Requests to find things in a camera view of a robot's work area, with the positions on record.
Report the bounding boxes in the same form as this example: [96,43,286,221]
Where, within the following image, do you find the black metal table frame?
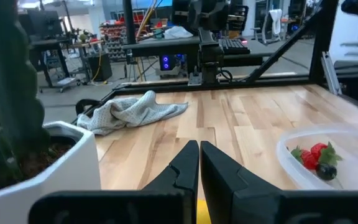
[73,0,358,125]

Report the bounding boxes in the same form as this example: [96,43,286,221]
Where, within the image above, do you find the white office chair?
[261,8,284,44]

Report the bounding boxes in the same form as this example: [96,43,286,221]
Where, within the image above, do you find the red strawberry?
[290,145,318,170]
[310,141,344,167]

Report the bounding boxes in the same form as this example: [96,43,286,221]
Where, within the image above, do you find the black pole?
[122,0,136,44]

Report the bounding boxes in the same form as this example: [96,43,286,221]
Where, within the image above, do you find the green cactus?
[0,0,51,195]

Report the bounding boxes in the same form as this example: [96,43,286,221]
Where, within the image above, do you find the computer case with purple lights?
[158,54,181,77]

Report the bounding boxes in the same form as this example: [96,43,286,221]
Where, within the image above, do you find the black box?
[87,52,113,82]

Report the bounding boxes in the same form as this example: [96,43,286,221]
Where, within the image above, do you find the grey cloth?
[76,90,189,136]

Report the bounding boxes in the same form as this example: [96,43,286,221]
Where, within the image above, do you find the grey desk with keyboard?
[219,39,275,68]

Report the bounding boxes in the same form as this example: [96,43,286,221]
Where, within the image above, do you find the white hexagonal plant pot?
[0,120,102,224]

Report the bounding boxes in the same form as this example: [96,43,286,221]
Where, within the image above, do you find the red parts shelf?
[99,21,127,62]

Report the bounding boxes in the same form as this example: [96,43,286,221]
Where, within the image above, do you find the dark blackberry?
[315,163,337,182]

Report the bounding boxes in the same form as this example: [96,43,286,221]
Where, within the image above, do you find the black monitor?
[19,11,63,40]

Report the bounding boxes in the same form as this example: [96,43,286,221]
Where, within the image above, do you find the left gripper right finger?
[200,140,358,224]

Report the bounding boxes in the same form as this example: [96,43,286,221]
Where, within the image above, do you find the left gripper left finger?
[28,139,200,224]

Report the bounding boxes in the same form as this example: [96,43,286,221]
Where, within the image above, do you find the black workbench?
[29,37,74,90]

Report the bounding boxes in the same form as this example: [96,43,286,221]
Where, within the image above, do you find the backlit computer keyboard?
[219,38,250,54]

